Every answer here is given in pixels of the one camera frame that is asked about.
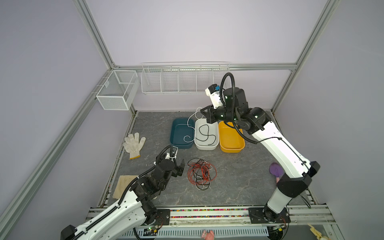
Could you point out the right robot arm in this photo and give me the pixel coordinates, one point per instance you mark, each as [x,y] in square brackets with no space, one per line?
[254,125]

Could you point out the teal plastic bin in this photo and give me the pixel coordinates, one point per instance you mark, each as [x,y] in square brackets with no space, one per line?
[182,133]

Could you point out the yellow plastic bin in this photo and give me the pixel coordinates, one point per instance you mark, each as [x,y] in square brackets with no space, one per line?
[229,139]

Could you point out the long white wire rack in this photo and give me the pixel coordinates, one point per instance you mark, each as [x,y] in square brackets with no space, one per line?
[181,78]

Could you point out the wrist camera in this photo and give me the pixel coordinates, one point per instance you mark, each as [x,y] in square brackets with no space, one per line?
[171,153]
[213,92]

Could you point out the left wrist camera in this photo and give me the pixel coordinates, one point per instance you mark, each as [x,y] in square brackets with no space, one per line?
[171,153]

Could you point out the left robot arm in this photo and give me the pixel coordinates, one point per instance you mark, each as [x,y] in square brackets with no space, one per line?
[135,207]

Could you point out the white cotton glove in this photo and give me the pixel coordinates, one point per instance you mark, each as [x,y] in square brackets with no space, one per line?
[133,144]

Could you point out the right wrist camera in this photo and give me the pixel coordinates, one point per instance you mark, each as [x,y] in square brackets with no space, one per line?
[213,92]

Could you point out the cream object bottom right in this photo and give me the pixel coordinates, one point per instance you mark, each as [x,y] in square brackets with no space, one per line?
[317,233]

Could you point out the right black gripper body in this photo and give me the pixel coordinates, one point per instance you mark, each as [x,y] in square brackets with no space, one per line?
[215,116]

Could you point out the pink purple brush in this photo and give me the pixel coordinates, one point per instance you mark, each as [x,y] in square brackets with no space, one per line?
[277,171]

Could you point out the white plastic bin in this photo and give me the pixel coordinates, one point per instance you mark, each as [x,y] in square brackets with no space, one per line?
[206,135]

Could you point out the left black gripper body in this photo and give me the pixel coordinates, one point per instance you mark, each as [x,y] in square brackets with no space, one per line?
[177,170]

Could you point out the small white mesh basket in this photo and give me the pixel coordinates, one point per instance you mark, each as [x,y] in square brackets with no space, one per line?
[118,90]

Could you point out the beige rubber glove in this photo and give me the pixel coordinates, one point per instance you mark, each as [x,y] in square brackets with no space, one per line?
[123,182]

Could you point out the pink object at bottom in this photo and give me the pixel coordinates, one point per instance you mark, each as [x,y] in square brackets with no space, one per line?
[208,235]

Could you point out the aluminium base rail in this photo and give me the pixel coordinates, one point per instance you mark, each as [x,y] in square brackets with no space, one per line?
[233,216]

